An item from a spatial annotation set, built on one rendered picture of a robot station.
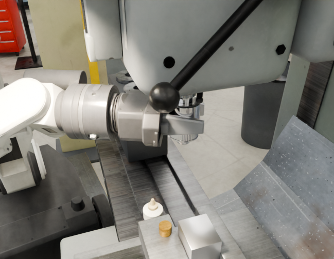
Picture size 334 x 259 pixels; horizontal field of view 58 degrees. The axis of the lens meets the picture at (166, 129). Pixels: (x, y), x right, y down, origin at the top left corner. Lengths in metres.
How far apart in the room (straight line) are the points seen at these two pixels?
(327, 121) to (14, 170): 1.02
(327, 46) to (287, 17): 0.06
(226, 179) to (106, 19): 1.97
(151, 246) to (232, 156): 1.99
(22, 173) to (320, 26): 1.09
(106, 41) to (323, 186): 0.56
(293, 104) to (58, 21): 1.64
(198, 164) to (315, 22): 2.04
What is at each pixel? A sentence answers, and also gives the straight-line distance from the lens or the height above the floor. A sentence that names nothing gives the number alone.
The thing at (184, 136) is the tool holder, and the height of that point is 1.21.
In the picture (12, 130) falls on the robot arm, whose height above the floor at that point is 1.23.
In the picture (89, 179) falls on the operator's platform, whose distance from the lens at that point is 1.65.
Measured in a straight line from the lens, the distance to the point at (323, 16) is 0.37.
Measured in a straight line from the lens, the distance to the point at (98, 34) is 0.36.
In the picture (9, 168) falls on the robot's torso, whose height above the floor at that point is 0.76.
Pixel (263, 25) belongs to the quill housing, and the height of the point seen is 1.39.
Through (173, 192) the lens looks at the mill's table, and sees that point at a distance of 0.77.
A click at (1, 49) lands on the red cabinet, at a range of 5.11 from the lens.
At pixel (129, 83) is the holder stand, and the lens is 0.85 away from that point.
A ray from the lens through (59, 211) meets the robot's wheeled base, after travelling 1.25.
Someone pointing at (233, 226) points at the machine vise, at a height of 1.00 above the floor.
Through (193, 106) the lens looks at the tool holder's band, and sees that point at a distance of 0.43.
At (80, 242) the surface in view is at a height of 0.84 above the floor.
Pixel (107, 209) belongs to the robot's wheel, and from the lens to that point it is 1.21.
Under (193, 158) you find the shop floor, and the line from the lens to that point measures 2.40.
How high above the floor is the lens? 1.46
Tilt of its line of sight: 32 degrees down
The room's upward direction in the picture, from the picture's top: straight up
